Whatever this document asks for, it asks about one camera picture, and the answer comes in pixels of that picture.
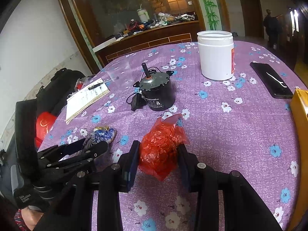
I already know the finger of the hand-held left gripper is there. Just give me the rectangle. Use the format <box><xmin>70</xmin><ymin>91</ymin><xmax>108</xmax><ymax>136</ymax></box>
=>
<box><xmin>37</xmin><ymin>139</ymin><xmax>86</xmax><ymax>161</ymax></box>
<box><xmin>39</xmin><ymin>141</ymin><xmax>109</xmax><ymax>184</ymax></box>

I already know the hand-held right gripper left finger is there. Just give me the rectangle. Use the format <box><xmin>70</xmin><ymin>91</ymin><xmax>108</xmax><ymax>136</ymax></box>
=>
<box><xmin>34</xmin><ymin>140</ymin><xmax>141</xmax><ymax>231</ymax></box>

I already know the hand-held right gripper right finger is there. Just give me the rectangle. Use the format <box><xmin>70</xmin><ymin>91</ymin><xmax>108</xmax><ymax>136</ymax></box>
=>
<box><xmin>177</xmin><ymin>144</ymin><xmax>283</xmax><ymax>231</ymax></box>

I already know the blue white patterned pouch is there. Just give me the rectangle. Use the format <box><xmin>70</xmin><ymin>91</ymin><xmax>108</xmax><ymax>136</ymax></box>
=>
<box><xmin>83</xmin><ymin>125</ymin><xmax>117</xmax><ymax>152</ymax></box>

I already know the red plastic bag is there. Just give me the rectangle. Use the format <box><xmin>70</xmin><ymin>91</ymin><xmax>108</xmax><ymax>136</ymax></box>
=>
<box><xmin>139</xmin><ymin>114</ymin><xmax>188</xmax><ymax>181</ymax></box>

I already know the yellow cardboard box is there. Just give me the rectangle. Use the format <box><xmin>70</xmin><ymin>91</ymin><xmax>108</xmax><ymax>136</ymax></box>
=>
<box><xmin>287</xmin><ymin>89</ymin><xmax>308</xmax><ymax>231</ymax></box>

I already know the person's left hand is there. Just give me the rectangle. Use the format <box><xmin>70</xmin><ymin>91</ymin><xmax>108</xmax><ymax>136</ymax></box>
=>
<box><xmin>21</xmin><ymin>206</ymin><xmax>47</xmax><ymax>231</ymax></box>

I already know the black backpack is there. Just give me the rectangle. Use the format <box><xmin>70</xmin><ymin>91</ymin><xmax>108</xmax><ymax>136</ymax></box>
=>
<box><xmin>0</xmin><ymin>69</ymin><xmax>87</xmax><ymax>198</ymax></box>

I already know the paper notebook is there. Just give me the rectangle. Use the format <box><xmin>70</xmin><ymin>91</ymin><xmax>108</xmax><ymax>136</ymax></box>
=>
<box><xmin>65</xmin><ymin>78</ymin><xmax>110</xmax><ymax>125</ymax></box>

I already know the purple floral tablecloth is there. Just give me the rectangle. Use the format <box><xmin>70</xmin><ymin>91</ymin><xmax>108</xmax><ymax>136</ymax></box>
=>
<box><xmin>37</xmin><ymin>40</ymin><xmax>308</xmax><ymax>231</ymax></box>

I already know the white plastic bag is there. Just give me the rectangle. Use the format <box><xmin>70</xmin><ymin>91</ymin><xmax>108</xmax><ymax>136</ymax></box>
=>
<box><xmin>72</xmin><ymin>77</ymin><xmax>93</xmax><ymax>92</ymax></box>

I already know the black pen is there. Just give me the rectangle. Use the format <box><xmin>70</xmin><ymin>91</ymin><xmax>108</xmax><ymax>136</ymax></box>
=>
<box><xmin>88</xmin><ymin>79</ymin><xmax>112</xmax><ymax>90</ymax></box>

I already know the black electric motor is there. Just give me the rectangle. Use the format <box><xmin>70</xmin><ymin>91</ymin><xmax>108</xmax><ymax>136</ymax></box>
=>
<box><xmin>133</xmin><ymin>63</ymin><xmax>176</xmax><ymax>111</ymax></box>

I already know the clear plastic cup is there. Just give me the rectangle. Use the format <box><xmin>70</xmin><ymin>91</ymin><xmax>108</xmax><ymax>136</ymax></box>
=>
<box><xmin>105</xmin><ymin>60</ymin><xmax>131</xmax><ymax>89</ymax></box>

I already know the white plastic jar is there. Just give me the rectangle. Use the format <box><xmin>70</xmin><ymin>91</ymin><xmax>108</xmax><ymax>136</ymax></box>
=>
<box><xmin>197</xmin><ymin>31</ymin><xmax>235</xmax><ymax>81</ymax></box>

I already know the black smartphone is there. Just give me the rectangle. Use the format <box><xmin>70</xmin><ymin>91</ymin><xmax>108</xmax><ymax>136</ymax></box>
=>
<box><xmin>250</xmin><ymin>62</ymin><xmax>294</xmax><ymax>99</ymax></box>

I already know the wooden counter cabinet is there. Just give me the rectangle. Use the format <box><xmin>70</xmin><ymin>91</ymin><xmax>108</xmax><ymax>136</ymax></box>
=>
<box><xmin>93</xmin><ymin>20</ymin><xmax>200</xmax><ymax>68</ymax></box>

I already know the pile of assorted clutter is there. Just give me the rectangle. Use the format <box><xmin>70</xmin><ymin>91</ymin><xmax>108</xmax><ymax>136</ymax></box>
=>
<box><xmin>115</xmin><ymin>12</ymin><xmax>199</xmax><ymax>39</ymax></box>

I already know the white jug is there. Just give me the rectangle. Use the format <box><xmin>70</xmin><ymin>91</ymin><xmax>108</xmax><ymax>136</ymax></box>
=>
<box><xmin>137</xmin><ymin>8</ymin><xmax>149</xmax><ymax>23</ymax></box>

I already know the brown wooden door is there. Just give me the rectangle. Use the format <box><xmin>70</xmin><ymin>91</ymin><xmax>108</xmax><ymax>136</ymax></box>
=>
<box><xmin>237</xmin><ymin>0</ymin><xmax>264</xmax><ymax>38</ymax></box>

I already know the green bamboo wall painting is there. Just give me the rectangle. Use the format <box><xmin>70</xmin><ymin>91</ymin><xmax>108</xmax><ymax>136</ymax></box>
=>
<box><xmin>195</xmin><ymin>0</ymin><xmax>223</xmax><ymax>30</ymax></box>

